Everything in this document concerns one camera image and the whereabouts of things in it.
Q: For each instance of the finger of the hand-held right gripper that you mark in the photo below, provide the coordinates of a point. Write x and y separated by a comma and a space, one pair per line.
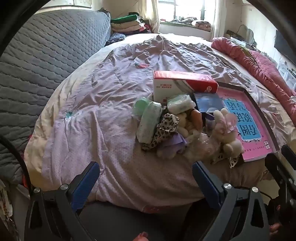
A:
275, 164
289, 151

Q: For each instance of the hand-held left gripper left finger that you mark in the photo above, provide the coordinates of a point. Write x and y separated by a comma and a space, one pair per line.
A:
85, 183

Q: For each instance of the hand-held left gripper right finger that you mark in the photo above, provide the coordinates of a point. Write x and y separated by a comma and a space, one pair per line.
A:
205, 183

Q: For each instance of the white plush bunny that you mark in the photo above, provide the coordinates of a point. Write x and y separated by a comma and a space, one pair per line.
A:
231, 146

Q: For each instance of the peach tissue pack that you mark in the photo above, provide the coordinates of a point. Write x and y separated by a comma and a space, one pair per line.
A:
197, 118

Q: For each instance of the leopard print fabric scrunchie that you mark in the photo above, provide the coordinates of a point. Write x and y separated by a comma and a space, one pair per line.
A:
166, 125

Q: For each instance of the white green tissue pack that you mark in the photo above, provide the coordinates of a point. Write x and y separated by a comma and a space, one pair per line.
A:
180, 104
149, 122

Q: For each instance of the mint green puff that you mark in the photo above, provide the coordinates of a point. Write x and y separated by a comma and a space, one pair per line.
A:
141, 106

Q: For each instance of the person's right hand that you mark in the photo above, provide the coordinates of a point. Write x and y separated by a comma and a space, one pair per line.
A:
275, 228

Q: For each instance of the clear plastic bag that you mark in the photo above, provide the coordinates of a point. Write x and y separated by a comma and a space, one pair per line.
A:
203, 143

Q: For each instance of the pink blue book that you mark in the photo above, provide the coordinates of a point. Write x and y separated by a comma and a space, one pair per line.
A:
249, 129

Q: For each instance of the lilac cloth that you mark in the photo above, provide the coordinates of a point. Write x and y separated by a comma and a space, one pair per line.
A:
171, 146

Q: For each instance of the white drawer cabinet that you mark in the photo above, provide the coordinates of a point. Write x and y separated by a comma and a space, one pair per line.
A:
286, 74

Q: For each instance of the dark blue box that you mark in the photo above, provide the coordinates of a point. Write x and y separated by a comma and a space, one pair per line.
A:
208, 102

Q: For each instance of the pink quilted comforter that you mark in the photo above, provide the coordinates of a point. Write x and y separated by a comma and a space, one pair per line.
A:
266, 69

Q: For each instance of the black television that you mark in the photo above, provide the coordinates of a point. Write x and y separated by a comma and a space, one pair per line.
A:
285, 46

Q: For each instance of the red white tissue box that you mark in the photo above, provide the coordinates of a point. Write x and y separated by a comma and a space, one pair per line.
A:
175, 81

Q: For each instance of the oval vanity mirror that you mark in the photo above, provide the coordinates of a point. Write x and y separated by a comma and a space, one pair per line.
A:
248, 33

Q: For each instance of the grey quilted headboard cover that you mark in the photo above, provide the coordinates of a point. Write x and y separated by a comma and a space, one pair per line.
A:
46, 58

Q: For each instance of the dark patterned pillow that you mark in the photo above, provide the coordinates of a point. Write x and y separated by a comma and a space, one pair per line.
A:
115, 38

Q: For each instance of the cream curtain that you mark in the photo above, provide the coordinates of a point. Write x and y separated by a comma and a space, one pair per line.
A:
219, 20
150, 14

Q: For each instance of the crumpled blanket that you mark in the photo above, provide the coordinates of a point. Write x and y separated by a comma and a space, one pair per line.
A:
201, 24

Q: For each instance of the white window bench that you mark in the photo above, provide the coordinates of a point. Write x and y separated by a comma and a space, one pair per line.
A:
180, 30

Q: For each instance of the stack of folded clothes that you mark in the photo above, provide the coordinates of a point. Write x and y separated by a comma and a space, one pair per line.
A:
124, 25

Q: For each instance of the window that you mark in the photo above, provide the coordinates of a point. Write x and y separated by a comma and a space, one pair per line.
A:
187, 9

